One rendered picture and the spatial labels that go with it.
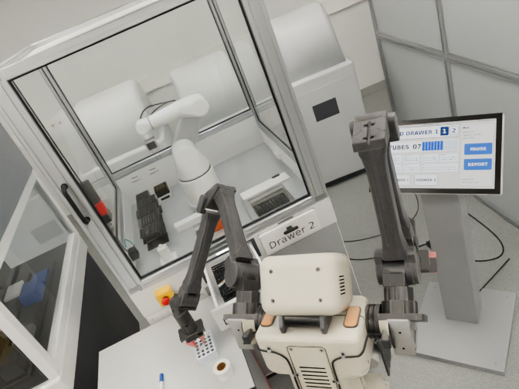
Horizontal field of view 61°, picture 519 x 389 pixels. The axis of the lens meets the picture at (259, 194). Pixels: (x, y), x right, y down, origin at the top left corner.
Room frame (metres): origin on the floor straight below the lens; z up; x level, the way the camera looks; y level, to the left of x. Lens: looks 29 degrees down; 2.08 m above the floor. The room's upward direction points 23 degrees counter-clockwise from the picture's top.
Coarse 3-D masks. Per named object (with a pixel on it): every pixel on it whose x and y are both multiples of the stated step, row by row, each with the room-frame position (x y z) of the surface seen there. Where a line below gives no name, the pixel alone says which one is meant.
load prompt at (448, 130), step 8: (400, 128) 1.67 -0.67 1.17; (408, 128) 1.64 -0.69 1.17; (416, 128) 1.62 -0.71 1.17; (424, 128) 1.60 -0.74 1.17; (432, 128) 1.57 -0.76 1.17; (440, 128) 1.55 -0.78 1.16; (448, 128) 1.53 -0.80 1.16; (456, 128) 1.51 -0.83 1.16; (400, 136) 1.65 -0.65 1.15; (408, 136) 1.63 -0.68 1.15; (416, 136) 1.60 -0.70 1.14; (424, 136) 1.58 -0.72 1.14; (432, 136) 1.56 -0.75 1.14; (440, 136) 1.53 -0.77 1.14; (448, 136) 1.51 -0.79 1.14; (456, 136) 1.49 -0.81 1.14
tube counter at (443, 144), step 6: (414, 144) 1.59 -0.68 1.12; (420, 144) 1.57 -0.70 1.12; (426, 144) 1.56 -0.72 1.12; (432, 144) 1.54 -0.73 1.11; (438, 144) 1.52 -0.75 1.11; (444, 144) 1.51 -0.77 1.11; (450, 144) 1.49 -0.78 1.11; (456, 144) 1.47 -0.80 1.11; (414, 150) 1.58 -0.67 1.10; (420, 150) 1.56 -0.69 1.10; (426, 150) 1.54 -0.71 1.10; (432, 150) 1.53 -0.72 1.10; (438, 150) 1.51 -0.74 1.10; (444, 150) 1.50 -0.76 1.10; (450, 150) 1.48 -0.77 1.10; (456, 150) 1.46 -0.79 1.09
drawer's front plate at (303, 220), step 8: (312, 208) 1.73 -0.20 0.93; (304, 216) 1.71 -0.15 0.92; (312, 216) 1.72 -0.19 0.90; (288, 224) 1.71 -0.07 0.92; (296, 224) 1.71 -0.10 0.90; (304, 224) 1.71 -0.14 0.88; (320, 224) 1.72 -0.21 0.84; (264, 232) 1.71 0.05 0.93; (272, 232) 1.70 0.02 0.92; (280, 232) 1.70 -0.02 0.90; (304, 232) 1.71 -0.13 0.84; (264, 240) 1.69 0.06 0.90; (272, 240) 1.69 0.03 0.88; (280, 240) 1.70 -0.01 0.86; (288, 240) 1.70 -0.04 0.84; (264, 248) 1.69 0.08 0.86
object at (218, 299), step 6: (252, 246) 1.69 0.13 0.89; (252, 252) 1.72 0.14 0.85; (222, 258) 1.70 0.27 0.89; (258, 258) 1.59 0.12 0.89; (210, 264) 1.70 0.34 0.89; (216, 264) 1.70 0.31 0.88; (204, 270) 1.67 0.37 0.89; (210, 270) 1.69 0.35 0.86; (210, 276) 1.68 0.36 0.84; (210, 282) 1.57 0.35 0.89; (210, 288) 1.53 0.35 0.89; (216, 288) 1.59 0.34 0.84; (216, 294) 1.55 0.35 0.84; (216, 300) 1.45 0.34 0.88; (222, 300) 1.49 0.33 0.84; (216, 306) 1.40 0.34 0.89
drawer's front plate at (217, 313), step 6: (234, 300) 1.35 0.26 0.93; (222, 306) 1.35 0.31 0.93; (228, 306) 1.35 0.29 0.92; (216, 312) 1.34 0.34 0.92; (222, 312) 1.34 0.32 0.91; (228, 312) 1.35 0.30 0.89; (216, 318) 1.34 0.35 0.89; (222, 318) 1.34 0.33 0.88; (222, 324) 1.34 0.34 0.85; (228, 324) 1.34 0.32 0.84; (222, 330) 1.34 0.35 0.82
